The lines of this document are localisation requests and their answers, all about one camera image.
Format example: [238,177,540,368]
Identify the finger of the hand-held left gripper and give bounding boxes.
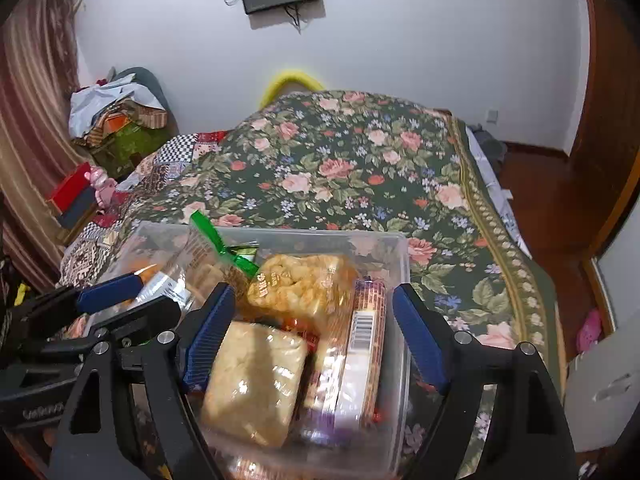
[9,272,151,341]
[30,295,182,356]

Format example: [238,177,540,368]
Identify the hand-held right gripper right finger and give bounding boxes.
[392,283,579,480]

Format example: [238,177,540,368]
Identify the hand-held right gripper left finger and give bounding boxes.
[47,284,236,480]

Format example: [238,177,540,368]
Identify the square pale cracker pack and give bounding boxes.
[200,322,309,449]

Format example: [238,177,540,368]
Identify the purple biscuit roll pack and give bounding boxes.
[299,277,387,432]

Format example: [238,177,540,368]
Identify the green-edged biscuit pack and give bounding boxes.
[186,210,262,302]

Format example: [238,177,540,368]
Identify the golden puffed snack bag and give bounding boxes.
[246,254,359,332]

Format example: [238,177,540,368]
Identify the clear plastic storage box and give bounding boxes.
[99,220,414,480]

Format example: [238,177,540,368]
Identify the pink plush toy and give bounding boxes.
[84,164,117,207]

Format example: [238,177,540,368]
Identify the red box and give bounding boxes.
[47,162,96,212]

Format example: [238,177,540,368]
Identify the patchwork quilt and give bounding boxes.
[60,130,232,291]

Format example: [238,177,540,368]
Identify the white bed sheet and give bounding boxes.
[465,125,532,257]

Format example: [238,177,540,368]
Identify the pink bag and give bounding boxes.
[576,309,604,354]

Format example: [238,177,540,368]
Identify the striped red curtain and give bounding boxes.
[0,0,92,292]

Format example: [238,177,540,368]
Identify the pile of clothes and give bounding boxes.
[67,73,169,181]

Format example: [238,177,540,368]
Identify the floral blanket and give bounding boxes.
[114,89,569,480]

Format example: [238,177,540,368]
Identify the white cabinet with stickers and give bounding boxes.
[564,317,640,455]

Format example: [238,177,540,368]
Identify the grey bag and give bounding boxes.
[470,125,509,182]

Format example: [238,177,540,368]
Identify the grey chair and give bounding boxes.
[111,66,170,113]

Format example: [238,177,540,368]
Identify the yellow foam tube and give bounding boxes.
[259,68,327,112]

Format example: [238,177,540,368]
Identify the wooden door frame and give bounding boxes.
[564,0,640,333]

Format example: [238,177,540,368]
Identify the black cables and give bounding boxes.
[283,4,307,34]

